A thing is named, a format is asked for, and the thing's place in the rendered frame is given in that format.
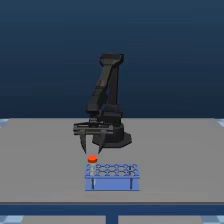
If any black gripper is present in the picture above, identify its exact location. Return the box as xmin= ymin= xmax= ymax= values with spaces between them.
xmin=72 ymin=121 xmax=115 ymax=156

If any clear orange-capped centrifuge tube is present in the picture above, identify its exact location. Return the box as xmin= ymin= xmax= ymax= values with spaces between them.
xmin=87 ymin=155 xmax=99 ymax=190

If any blue test tube rack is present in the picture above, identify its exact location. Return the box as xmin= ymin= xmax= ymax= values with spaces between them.
xmin=84 ymin=162 xmax=141 ymax=192

